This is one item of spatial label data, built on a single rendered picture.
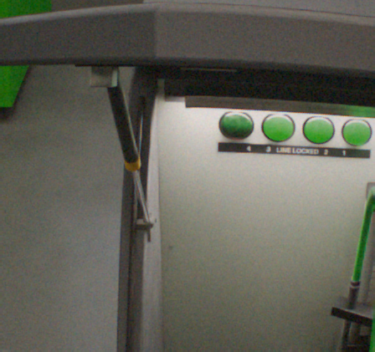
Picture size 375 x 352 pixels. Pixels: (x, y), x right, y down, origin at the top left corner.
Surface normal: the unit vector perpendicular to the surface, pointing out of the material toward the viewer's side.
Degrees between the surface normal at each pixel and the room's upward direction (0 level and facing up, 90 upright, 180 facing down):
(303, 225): 90
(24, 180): 0
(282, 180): 90
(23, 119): 0
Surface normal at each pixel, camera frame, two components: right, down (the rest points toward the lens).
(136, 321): -0.05, -0.21
